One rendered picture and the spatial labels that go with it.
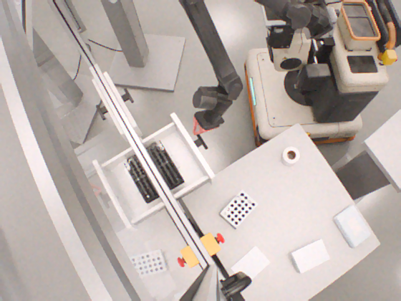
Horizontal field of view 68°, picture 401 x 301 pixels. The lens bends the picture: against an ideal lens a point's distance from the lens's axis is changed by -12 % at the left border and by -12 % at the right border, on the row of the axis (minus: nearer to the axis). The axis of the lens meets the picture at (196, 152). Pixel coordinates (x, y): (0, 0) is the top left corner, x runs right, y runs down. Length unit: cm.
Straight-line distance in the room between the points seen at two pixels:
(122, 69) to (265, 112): 108
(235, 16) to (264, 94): 89
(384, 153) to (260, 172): 56
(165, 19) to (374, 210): 206
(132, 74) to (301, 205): 155
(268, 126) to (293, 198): 69
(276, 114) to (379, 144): 70
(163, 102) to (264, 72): 72
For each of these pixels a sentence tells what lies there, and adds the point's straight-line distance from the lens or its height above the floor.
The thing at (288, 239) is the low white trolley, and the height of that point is 76.
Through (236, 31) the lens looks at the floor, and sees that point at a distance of 261.
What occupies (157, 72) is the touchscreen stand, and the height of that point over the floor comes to 4.
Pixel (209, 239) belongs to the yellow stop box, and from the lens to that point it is 115.
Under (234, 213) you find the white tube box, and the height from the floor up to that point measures 80.
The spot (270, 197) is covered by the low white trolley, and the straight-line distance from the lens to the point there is 133.
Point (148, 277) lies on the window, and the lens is 20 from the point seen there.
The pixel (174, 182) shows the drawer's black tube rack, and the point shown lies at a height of 90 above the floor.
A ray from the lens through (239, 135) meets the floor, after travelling 220.
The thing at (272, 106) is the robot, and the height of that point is 28.
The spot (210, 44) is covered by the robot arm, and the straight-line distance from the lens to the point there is 97.
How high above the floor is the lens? 206
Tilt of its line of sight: 73 degrees down
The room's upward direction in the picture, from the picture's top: 11 degrees counter-clockwise
